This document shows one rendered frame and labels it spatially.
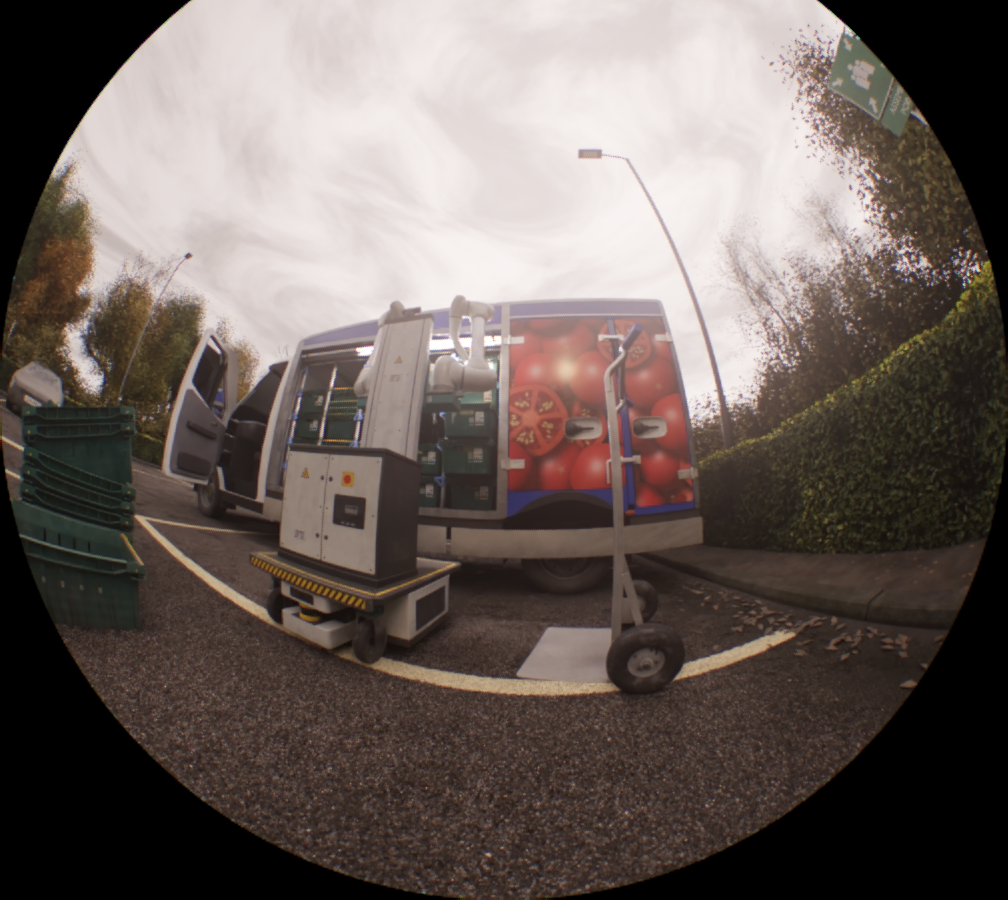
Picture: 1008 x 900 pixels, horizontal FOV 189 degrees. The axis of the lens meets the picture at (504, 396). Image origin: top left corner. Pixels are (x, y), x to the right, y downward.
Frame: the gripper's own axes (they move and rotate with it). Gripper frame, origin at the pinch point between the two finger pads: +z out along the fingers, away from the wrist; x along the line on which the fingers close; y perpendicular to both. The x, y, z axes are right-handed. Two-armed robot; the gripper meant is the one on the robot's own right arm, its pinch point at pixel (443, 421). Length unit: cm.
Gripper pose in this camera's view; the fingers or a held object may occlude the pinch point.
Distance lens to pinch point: 209.4
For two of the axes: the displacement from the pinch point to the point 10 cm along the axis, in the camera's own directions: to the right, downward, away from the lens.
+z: -0.2, 9.3, -3.7
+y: -1.7, -3.7, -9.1
